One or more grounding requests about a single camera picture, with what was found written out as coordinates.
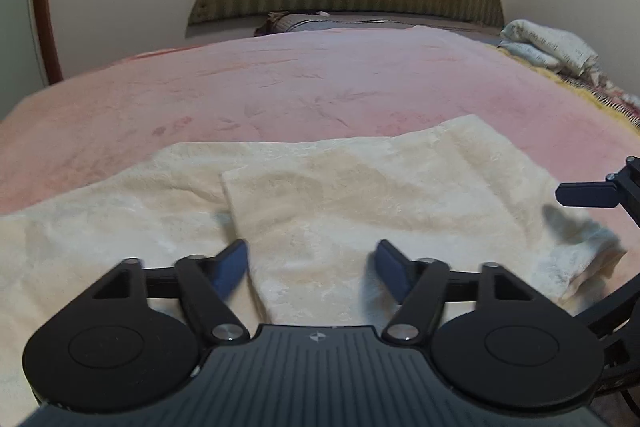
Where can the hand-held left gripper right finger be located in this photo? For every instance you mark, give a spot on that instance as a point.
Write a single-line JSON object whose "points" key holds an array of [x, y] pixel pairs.
{"points": [[392, 269]]}

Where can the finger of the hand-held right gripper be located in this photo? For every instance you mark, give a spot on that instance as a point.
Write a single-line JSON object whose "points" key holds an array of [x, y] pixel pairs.
{"points": [[585, 194]]}

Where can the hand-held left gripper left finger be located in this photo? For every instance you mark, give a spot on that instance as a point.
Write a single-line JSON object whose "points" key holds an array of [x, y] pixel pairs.
{"points": [[231, 264]]}

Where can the cream white towel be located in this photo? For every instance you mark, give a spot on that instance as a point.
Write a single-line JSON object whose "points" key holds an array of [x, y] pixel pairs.
{"points": [[350, 197]]}

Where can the yellow patterned blanket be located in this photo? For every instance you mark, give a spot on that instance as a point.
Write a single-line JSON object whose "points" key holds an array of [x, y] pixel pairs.
{"points": [[600, 94]]}

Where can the white printed folded quilt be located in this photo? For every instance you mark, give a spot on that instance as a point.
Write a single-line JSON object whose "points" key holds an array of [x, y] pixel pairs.
{"points": [[545, 44]]}

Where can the pink bed blanket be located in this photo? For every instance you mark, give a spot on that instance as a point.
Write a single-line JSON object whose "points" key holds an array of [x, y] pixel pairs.
{"points": [[300, 82]]}

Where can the grey striped pillow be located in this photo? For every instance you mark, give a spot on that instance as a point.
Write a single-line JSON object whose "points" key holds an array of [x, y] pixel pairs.
{"points": [[300, 23]]}

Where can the floral frosted glass door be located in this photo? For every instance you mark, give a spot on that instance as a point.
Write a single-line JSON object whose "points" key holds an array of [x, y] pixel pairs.
{"points": [[15, 32]]}

